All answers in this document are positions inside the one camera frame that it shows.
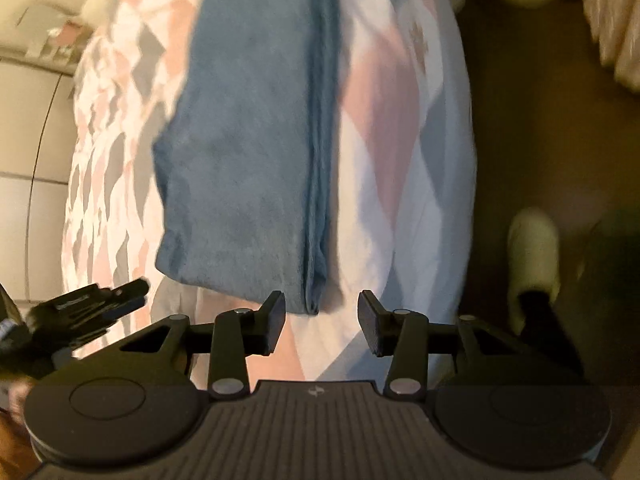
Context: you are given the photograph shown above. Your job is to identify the white wardrobe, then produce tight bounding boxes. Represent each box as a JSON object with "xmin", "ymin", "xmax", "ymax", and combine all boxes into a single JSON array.
[{"xmin": 1, "ymin": 61, "xmax": 76, "ymax": 304}]

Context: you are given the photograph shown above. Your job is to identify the cream slipper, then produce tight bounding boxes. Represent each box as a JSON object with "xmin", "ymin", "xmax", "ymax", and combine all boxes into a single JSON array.
[{"xmin": 506, "ymin": 208, "xmax": 561, "ymax": 334}]

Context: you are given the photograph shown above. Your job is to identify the person's left hand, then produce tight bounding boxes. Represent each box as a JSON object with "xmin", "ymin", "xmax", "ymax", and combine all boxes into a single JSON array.
[{"xmin": 1, "ymin": 376, "xmax": 36, "ymax": 414}]

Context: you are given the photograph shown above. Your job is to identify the blue denim jeans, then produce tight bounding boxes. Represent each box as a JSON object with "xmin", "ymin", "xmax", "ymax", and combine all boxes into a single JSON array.
[{"xmin": 153, "ymin": 0, "xmax": 341, "ymax": 315}]

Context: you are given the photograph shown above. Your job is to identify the checkered pink blue bed quilt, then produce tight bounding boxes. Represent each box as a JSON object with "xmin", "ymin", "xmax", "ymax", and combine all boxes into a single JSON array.
[{"xmin": 61, "ymin": 0, "xmax": 476, "ymax": 380}]

